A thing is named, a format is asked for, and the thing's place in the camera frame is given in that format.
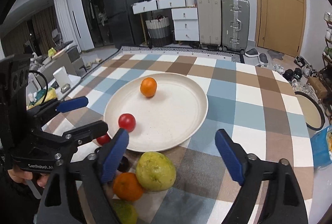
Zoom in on red tomato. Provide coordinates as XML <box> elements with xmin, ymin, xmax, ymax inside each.
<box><xmin>96</xmin><ymin>134</ymin><xmax>111</xmax><ymax>146</ymax></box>
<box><xmin>118</xmin><ymin>113</ymin><xmax>136</xmax><ymax>132</ymax></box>

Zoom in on orange tangerine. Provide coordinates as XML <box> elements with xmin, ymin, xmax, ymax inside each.
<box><xmin>112</xmin><ymin>172</ymin><xmax>145</xmax><ymax>202</ymax></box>
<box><xmin>140</xmin><ymin>77</ymin><xmax>157</xmax><ymax>98</ymax></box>

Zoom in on large yellow-green guava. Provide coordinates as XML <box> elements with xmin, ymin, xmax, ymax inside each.
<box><xmin>135</xmin><ymin>152</ymin><xmax>176</xmax><ymax>192</ymax></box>

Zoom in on person's left hand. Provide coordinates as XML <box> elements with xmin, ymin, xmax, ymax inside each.
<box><xmin>7</xmin><ymin>166</ymin><xmax>50</xmax><ymax>188</ymax></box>

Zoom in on dark purple plum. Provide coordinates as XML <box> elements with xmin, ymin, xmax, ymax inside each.
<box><xmin>118</xmin><ymin>156</ymin><xmax>129</xmax><ymax>172</ymax></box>

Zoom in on checkered tablecloth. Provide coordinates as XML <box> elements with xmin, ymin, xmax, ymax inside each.
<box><xmin>43</xmin><ymin>53</ymin><xmax>314</xmax><ymax>223</ymax></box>

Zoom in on woven laundry basket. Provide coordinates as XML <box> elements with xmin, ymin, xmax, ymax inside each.
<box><xmin>145</xmin><ymin>15</ymin><xmax>172</xmax><ymax>47</ymax></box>

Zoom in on black refrigerator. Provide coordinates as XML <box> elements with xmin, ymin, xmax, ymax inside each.
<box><xmin>104</xmin><ymin>0</ymin><xmax>144</xmax><ymax>49</ymax></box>

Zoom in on white drawer desk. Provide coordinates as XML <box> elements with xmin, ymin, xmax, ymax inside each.
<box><xmin>132</xmin><ymin>0</ymin><xmax>200</xmax><ymax>42</ymax></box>

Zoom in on beige suitcase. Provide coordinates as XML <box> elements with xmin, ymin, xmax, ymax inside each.
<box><xmin>196</xmin><ymin>0</ymin><xmax>222</xmax><ymax>47</ymax></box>

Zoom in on silver grey suitcase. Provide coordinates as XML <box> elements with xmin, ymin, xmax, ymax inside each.
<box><xmin>221</xmin><ymin>0</ymin><xmax>250</xmax><ymax>55</ymax></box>

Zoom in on wooden door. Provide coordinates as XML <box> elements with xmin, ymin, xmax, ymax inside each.
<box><xmin>255</xmin><ymin>0</ymin><xmax>306</xmax><ymax>57</ymax></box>

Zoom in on black cable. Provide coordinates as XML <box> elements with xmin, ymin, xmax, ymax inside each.
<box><xmin>27</xmin><ymin>70</ymin><xmax>50</xmax><ymax>106</ymax></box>

